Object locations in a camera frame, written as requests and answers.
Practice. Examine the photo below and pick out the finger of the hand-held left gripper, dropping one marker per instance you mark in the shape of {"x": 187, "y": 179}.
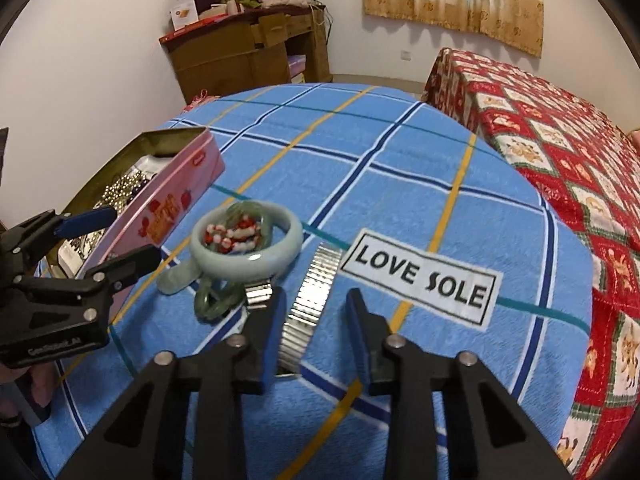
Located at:
{"x": 125, "y": 265}
{"x": 85, "y": 222}

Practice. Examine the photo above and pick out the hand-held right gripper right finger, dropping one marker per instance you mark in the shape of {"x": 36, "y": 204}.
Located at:
{"x": 365, "y": 340}

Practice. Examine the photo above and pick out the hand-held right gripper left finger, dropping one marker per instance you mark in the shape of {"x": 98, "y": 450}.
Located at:
{"x": 270, "y": 340}

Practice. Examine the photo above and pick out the silver metal watch band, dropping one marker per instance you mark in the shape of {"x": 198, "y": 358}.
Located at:
{"x": 310, "y": 300}

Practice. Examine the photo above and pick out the pink metal tin box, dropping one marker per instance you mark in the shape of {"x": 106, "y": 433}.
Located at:
{"x": 175, "y": 185}

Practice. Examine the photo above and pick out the printed paper brochure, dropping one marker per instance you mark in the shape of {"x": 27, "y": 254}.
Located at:
{"x": 67, "y": 258}

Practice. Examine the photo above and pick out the light green jade piece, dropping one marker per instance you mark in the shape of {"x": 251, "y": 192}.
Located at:
{"x": 175, "y": 280}

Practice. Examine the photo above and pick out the pale jade bangle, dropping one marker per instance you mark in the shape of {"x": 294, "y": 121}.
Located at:
{"x": 240, "y": 265}

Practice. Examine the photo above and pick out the white cloth label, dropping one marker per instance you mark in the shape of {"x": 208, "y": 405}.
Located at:
{"x": 492, "y": 285}

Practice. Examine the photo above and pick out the pink clothes pile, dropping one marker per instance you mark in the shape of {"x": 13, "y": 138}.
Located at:
{"x": 200, "y": 100}

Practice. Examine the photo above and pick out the blue plaid tablecloth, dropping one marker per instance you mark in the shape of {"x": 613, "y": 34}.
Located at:
{"x": 400, "y": 160}

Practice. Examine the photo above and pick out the flat red box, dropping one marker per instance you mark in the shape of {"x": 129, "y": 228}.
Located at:
{"x": 175, "y": 37}

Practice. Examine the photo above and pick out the brown wooden desk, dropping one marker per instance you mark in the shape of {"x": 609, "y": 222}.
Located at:
{"x": 215, "y": 60}

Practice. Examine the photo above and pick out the white upright box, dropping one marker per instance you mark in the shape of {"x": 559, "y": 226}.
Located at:
{"x": 182, "y": 10}

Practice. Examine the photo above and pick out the purple storage box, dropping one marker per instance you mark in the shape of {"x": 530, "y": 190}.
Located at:
{"x": 296, "y": 65}

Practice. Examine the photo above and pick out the red patterned bed blanket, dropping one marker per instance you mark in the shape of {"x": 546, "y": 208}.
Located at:
{"x": 550, "y": 135}

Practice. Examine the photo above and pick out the pink pillow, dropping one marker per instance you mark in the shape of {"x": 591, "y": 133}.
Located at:
{"x": 636, "y": 138}

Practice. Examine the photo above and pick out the beige patterned window curtain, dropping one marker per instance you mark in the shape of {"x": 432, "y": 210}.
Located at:
{"x": 450, "y": 0}

